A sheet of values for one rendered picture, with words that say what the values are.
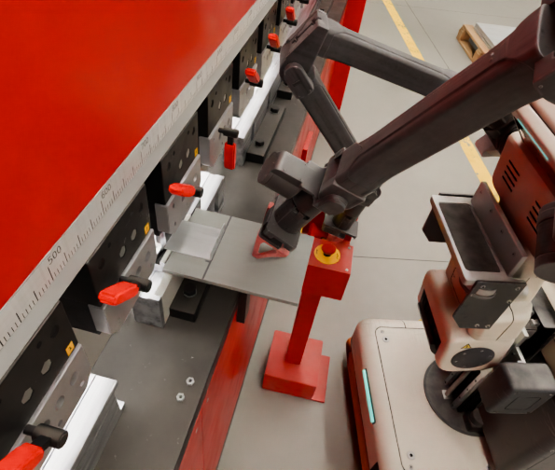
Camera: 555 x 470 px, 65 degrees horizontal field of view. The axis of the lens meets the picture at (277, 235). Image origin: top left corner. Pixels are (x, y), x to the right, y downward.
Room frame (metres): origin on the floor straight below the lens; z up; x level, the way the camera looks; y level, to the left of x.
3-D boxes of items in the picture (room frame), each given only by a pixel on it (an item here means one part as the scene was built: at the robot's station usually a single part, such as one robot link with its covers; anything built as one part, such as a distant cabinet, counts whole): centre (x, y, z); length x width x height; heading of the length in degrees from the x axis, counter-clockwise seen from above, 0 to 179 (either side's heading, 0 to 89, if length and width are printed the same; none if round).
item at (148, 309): (0.65, 0.20, 0.92); 0.39 x 0.06 x 0.10; 173
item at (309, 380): (0.85, -0.17, 0.06); 0.25 x 0.20 x 0.12; 85
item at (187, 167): (0.57, 0.21, 1.18); 0.15 x 0.09 x 0.17; 173
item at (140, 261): (0.37, 0.23, 1.18); 0.15 x 0.09 x 0.17; 173
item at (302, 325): (0.86, -0.14, 0.39); 0.06 x 0.06 x 0.54; 85
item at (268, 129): (1.19, 0.08, 0.89); 0.30 x 0.05 x 0.03; 173
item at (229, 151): (0.74, 0.13, 1.12); 0.04 x 0.02 x 0.10; 83
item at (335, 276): (0.86, -0.14, 0.75); 0.20 x 0.16 x 0.18; 175
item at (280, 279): (0.58, 0.06, 1.00); 0.26 x 0.18 x 0.01; 83
